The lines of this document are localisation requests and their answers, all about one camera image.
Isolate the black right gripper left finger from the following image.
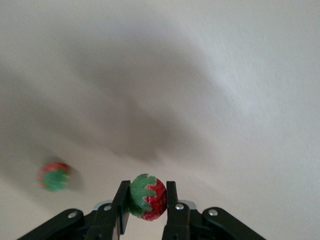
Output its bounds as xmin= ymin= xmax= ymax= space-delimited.
xmin=17 ymin=180 xmax=132 ymax=240

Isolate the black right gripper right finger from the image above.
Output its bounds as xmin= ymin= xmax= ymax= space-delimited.
xmin=162 ymin=180 xmax=266 ymax=240

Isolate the red strawberry green calyx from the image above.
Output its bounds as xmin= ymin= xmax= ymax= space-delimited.
xmin=36 ymin=161 xmax=73 ymax=193
xmin=127 ymin=172 xmax=168 ymax=222

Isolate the table cover cloth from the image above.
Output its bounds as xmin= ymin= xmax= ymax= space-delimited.
xmin=0 ymin=0 xmax=320 ymax=240

